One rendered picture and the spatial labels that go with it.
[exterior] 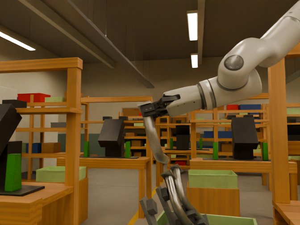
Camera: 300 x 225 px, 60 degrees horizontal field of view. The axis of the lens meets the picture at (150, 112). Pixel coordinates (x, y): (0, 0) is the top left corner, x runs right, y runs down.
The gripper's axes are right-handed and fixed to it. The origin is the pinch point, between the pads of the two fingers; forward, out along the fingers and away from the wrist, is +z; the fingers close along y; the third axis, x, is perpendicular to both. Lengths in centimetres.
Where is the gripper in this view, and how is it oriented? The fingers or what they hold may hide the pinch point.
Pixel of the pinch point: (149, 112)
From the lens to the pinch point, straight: 75.9
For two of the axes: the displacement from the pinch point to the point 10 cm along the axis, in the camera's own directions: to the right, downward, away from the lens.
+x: 2.3, 9.1, -3.4
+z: -9.5, 2.8, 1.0
